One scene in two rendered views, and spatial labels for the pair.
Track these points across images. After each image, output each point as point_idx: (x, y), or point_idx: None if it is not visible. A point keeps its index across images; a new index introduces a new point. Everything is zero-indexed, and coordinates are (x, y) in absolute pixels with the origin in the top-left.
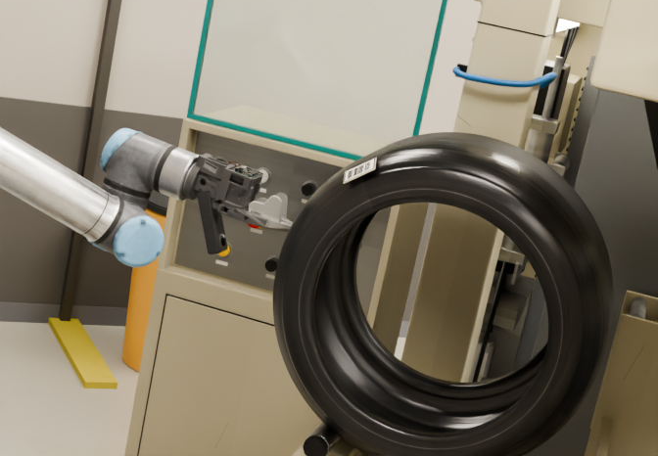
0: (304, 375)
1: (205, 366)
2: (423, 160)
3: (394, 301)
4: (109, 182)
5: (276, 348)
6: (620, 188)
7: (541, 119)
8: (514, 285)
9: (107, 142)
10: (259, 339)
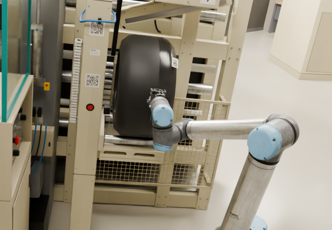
0: None
1: (18, 216)
2: (173, 49)
3: None
4: (171, 126)
5: (24, 179)
6: (59, 33)
7: (43, 24)
8: None
9: (172, 113)
10: (23, 182)
